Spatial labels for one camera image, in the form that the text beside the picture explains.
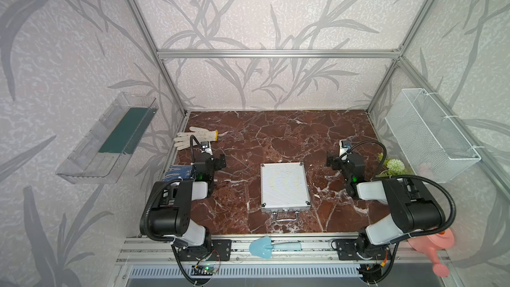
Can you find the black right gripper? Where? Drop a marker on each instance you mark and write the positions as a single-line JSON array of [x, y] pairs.
[[337, 160]]

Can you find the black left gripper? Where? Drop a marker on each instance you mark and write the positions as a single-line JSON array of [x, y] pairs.
[[216, 162]]

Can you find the silver aluminium poker case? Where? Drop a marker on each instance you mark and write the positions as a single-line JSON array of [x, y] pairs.
[[284, 190]]

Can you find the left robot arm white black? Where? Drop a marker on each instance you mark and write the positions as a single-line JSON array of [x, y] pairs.
[[167, 214]]

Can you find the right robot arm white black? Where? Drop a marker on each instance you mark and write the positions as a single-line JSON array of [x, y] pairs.
[[418, 206]]

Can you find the blue patterned work glove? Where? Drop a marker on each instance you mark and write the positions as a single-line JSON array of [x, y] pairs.
[[179, 172]]

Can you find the white work glove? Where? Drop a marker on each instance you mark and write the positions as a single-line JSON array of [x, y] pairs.
[[183, 139]]

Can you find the artificial flower pot plant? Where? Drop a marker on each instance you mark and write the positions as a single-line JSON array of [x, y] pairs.
[[392, 167]]

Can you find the left green circuit board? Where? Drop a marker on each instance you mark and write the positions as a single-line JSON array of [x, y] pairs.
[[205, 270]]

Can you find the pink watering can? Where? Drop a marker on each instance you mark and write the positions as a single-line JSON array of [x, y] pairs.
[[430, 245]]

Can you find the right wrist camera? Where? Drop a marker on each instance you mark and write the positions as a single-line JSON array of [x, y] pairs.
[[344, 146]]

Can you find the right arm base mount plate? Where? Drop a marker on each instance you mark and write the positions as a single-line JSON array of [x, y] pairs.
[[358, 250]]

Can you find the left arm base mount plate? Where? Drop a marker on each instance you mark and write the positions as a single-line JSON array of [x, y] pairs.
[[214, 250]]

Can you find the white wire mesh basket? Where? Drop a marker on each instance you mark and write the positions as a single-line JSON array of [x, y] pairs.
[[430, 140]]

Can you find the aluminium frame front rail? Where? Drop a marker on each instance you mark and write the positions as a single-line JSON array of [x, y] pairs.
[[316, 249]]

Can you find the right circuit board with wires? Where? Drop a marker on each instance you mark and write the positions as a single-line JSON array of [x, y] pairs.
[[372, 274]]

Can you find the clear plastic wall shelf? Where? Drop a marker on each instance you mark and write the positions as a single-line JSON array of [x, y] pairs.
[[105, 151]]

